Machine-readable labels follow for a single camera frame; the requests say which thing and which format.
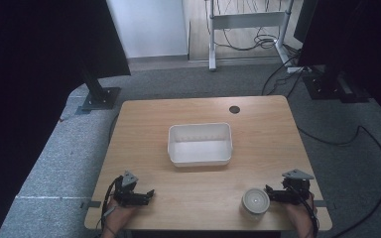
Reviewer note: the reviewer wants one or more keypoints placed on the black curtain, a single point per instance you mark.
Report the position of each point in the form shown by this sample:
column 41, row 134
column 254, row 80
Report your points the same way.
column 360, row 33
column 29, row 82

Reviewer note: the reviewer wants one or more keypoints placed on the white desk frame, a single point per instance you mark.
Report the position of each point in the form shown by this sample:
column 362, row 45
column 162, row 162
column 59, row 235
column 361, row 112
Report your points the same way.
column 244, row 20

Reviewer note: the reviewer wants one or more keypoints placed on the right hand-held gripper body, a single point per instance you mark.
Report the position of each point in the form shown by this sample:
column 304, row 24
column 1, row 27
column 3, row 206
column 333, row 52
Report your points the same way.
column 297, row 190

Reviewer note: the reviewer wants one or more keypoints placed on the white wall panel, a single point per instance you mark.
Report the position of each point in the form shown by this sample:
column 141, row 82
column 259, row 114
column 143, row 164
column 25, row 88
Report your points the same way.
column 149, row 26

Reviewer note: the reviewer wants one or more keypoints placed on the black stand base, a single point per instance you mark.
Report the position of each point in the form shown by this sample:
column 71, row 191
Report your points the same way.
column 334, row 87

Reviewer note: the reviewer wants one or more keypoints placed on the person's right hand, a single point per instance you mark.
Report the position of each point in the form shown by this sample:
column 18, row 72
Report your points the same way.
column 301, row 213

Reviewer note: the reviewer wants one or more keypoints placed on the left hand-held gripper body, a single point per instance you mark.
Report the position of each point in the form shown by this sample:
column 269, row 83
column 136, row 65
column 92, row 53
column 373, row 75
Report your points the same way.
column 125, row 193

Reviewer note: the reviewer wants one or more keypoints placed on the grey table edge bracket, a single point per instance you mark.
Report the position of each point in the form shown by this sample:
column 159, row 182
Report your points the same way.
column 320, row 203
column 92, row 204

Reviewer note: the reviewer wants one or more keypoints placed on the black stand with base plate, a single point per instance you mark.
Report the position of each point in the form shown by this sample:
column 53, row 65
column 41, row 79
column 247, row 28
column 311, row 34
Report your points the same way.
column 96, row 91

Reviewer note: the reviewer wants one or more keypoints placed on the white plastic bin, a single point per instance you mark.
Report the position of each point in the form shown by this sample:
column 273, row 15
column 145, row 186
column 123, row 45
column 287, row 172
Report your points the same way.
column 199, row 152

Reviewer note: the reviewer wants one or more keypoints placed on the person's left hand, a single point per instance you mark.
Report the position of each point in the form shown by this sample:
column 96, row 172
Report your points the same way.
column 117, row 216

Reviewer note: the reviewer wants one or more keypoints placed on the black table grommet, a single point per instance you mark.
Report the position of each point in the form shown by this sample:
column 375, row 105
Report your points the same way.
column 234, row 109

